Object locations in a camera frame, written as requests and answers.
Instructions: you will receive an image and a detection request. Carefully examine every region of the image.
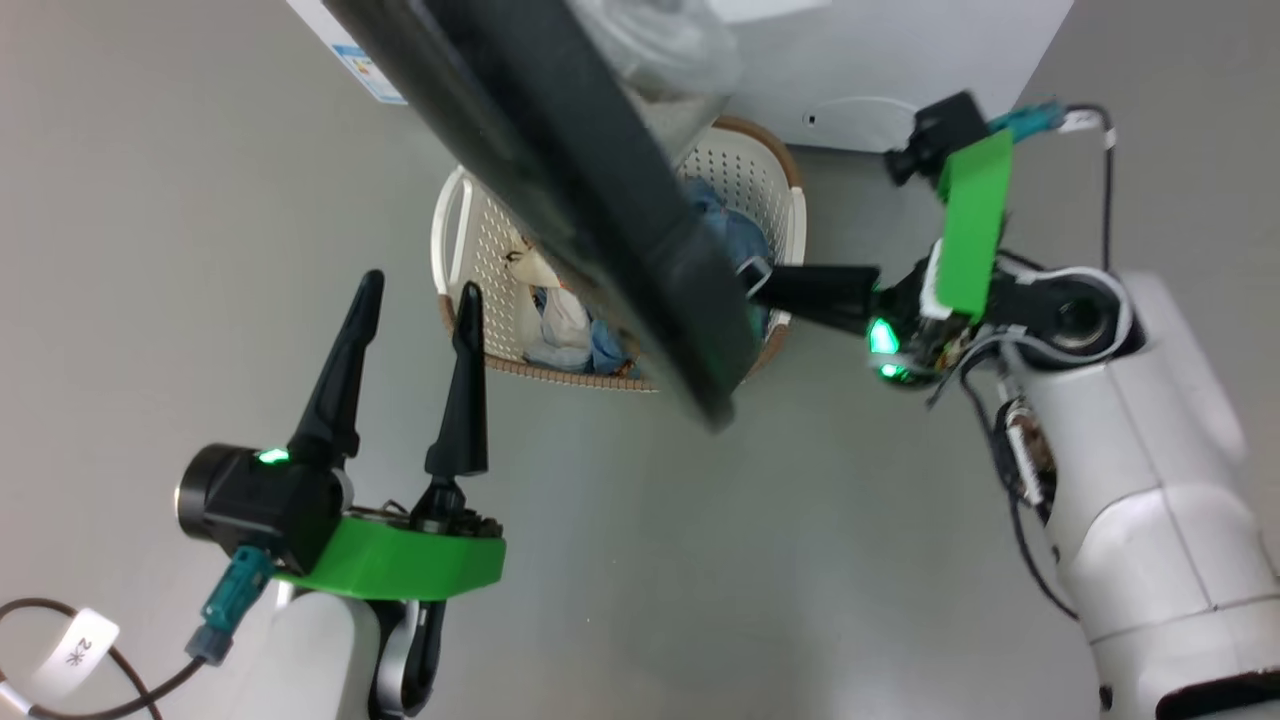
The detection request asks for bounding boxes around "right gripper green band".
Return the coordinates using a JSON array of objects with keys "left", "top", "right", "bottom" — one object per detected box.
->
[{"left": 755, "top": 130, "right": 1014, "bottom": 391}]

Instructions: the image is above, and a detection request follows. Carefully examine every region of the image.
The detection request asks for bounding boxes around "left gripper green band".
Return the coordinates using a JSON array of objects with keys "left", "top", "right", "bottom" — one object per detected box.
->
[{"left": 275, "top": 269, "right": 507, "bottom": 601}]

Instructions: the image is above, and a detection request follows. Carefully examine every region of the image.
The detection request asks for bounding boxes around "light blue cartoon print garment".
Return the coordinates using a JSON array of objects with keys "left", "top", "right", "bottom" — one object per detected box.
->
[{"left": 528, "top": 178, "right": 773, "bottom": 379}]

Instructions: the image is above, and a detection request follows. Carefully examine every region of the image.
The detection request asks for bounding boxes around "white garment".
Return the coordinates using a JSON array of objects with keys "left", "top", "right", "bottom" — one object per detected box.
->
[{"left": 503, "top": 232, "right": 599, "bottom": 373}]

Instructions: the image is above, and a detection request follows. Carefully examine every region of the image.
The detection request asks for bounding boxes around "dark washing machine door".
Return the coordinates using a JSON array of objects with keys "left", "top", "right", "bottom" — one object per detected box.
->
[{"left": 322, "top": 0, "right": 779, "bottom": 433}]

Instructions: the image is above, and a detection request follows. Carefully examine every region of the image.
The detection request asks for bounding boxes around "cream perforated laundry basket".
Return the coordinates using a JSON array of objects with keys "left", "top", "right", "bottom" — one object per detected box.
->
[{"left": 430, "top": 115, "right": 809, "bottom": 393}]

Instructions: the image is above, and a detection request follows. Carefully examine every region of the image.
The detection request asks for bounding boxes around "white washing machine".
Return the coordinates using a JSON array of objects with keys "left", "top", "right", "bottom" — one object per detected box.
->
[{"left": 285, "top": 0, "right": 1076, "bottom": 156}]

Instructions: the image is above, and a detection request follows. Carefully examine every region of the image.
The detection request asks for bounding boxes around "blue energy label sticker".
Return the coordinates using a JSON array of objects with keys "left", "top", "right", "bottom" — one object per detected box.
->
[{"left": 330, "top": 42, "right": 408, "bottom": 107}]

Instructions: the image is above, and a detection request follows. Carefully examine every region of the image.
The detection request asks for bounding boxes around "right camera cable teal connector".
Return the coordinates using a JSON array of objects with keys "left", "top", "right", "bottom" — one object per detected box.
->
[{"left": 988, "top": 100, "right": 1117, "bottom": 273}]

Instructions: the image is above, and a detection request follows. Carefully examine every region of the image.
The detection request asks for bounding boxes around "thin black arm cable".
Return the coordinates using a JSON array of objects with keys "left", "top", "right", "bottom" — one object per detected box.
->
[{"left": 960, "top": 370, "right": 1081, "bottom": 621}]

